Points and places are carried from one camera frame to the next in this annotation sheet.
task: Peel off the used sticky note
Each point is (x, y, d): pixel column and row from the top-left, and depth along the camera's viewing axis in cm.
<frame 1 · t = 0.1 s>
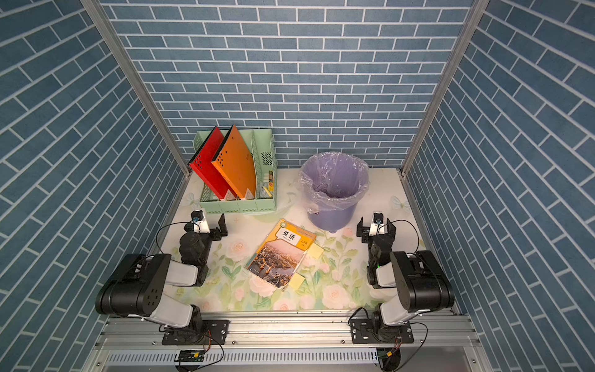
left hand: (216, 214, 89), fingers open
right hand: (377, 219, 90), fingers open
English textbook yellow cover: (278, 256, 91), point 2 cm above the table
yellow sticky note upper: (315, 251, 93), on the table
yellow sticky note lower: (296, 281, 85), point 2 cm above the table
purple trash bin: (336, 220, 93), point 10 cm above the table
clear plastic bin liner: (331, 180, 99), point 16 cm above the table
green plastic file rack: (263, 145, 108), point 19 cm above the table
red file folder: (201, 163, 86), point 29 cm above the table
orange file folder: (228, 160, 89), point 27 cm above the table

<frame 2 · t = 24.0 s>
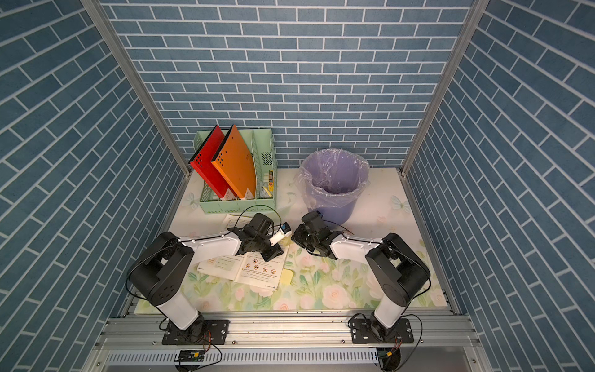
left hand: (283, 249, 91), fingers open
right hand: (290, 236, 90), fingers closed
English textbook yellow cover: (249, 267, 88), on the table
yellow sticky note lower: (287, 276, 87), on the table
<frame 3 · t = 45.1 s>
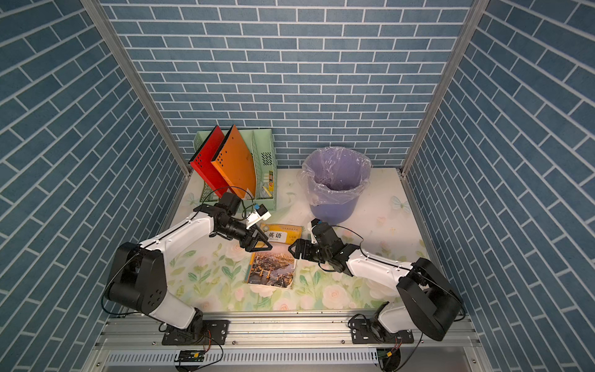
left hand: (270, 243, 80), fingers open
right hand: (295, 251, 84), fingers open
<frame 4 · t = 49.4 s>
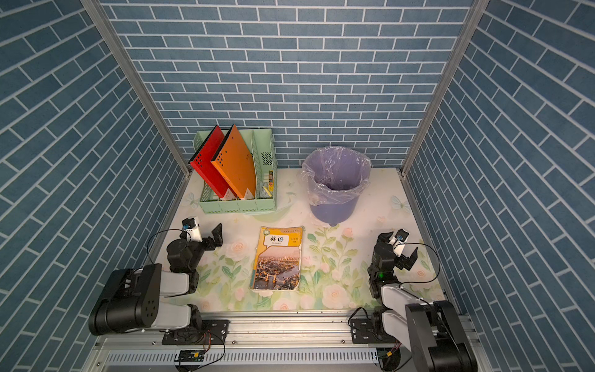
left hand: (214, 224, 88), fingers open
right hand: (405, 241, 84), fingers open
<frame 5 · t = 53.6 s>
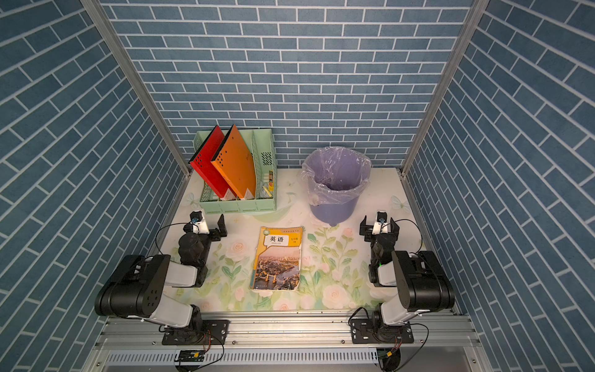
left hand: (215, 215, 89), fingers open
right hand: (381, 218, 90), fingers open
